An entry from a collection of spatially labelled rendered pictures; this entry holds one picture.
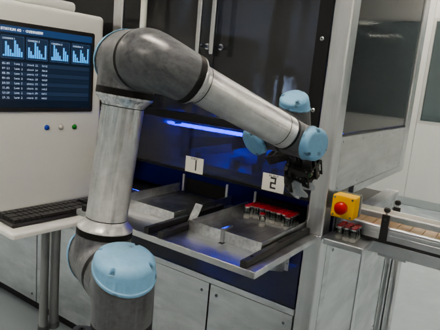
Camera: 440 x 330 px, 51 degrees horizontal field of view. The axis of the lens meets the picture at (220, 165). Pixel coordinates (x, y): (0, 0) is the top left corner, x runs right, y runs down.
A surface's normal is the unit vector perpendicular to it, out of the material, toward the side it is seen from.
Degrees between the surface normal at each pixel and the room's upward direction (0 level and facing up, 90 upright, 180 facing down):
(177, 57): 67
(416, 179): 90
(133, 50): 76
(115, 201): 90
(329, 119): 90
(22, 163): 90
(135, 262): 8
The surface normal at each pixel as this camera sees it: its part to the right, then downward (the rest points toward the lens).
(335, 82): -0.57, 0.11
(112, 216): 0.42, 0.19
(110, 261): 0.16, -0.94
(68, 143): 0.78, 0.19
